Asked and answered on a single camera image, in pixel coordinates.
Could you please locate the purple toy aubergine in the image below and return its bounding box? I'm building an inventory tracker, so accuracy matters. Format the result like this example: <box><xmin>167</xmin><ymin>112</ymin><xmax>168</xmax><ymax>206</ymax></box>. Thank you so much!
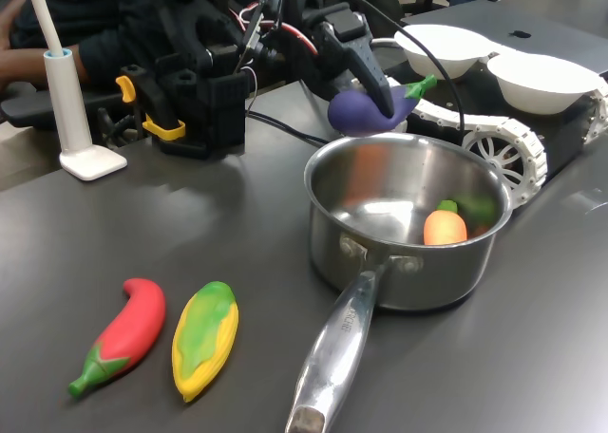
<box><xmin>327</xmin><ymin>74</ymin><xmax>437</xmax><ymax>138</ymax></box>

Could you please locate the person's hand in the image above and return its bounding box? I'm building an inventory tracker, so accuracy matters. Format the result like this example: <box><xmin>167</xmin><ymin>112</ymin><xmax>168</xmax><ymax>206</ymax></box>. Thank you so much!
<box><xmin>0</xmin><ymin>47</ymin><xmax>91</xmax><ymax>92</ymax></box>

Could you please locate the white bowl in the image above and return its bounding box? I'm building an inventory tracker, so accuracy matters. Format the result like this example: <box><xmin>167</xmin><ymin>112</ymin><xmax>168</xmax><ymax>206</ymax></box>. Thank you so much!
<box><xmin>393</xmin><ymin>24</ymin><xmax>493</xmax><ymax>81</ymax></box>
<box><xmin>486</xmin><ymin>52</ymin><xmax>602</xmax><ymax>116</ymax></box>

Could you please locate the tracked vehicle with white tracks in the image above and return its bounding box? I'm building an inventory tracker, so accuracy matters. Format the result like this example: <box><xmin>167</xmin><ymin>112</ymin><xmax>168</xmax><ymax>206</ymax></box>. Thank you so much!
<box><xmin>374</xmin><ymin>52</ymin><xmax>608</xmax><ymax>206</ymax></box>

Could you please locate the orange toy carrot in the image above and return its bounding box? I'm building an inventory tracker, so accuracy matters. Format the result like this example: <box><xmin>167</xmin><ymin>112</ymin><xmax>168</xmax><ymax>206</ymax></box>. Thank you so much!
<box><xmin>422</xmin><ymin>199</ymin><xmax>469</xmax><ymax>247</ymax></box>

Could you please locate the black and yellow clip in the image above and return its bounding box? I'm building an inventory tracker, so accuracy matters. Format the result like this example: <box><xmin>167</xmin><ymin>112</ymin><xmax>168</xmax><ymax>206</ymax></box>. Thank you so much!
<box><xmin>115</xmin><ymin>64</ymin><xmax>187</xmax><ymax>155</ymax></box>

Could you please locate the person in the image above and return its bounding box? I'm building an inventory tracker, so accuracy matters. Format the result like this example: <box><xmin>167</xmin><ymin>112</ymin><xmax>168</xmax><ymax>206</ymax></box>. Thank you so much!
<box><xmin>0</xmin><ymin>0</ymin><xmax>165</xmax><ymax>97</ymax></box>

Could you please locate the yellow green toy corn cob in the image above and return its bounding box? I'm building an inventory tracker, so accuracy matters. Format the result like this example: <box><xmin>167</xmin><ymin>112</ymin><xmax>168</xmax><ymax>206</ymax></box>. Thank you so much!
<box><xmin>171</xmin><ymin>280</ymin><xmax>240</xmax><ymax>404</ymax></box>

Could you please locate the black chair armrest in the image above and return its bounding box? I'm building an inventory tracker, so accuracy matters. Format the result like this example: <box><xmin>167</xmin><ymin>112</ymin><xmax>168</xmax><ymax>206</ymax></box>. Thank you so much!
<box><xmin>0</xmin><ymin>95</ymin><xmax>61</xmax><ymax>131</ymax></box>

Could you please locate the red toy chilli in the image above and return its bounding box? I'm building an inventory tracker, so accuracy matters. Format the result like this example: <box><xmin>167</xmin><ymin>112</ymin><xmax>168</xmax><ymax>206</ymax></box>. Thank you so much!
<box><xmin>68</xmin><ymin>277</ymin><xmax>167</xmax><ymax>399</ymax></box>

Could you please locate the long black cable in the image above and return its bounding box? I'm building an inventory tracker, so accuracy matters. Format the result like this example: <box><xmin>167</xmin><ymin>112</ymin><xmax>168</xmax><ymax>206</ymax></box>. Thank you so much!
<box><xmin>327</xmin><ymin>0</ymin><xmax>466</xmax><ymax>138</ymax></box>

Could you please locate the gripper camera board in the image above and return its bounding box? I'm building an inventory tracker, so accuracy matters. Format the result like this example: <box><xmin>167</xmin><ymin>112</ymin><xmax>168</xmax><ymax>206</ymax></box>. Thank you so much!
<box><xmin>241</xmin><ymin>0</ymin><xmax>267</xmax><ymax>71</ymax></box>

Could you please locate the thin black table cable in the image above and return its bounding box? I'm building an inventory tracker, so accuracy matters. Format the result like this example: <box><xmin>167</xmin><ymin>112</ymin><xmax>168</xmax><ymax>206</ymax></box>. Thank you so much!
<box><xmin>246</xmin><ymin>109</ymin><xmax>333</xmax><ymax>149</ymax></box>

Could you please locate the steel pan with long handle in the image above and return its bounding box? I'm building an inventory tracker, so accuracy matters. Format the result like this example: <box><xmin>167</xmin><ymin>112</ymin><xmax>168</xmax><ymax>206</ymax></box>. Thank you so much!
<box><xmin>284</xmin><ymin>133</ymin><xmax>515</xmax><ymax>433</ymax></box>

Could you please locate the white post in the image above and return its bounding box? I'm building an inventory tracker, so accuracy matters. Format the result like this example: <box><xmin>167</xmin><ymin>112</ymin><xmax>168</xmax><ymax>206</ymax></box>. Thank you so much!
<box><xmin>23</xmin><ymin>0</ymin><xmax>128</xmax><ymax>182</ymax></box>

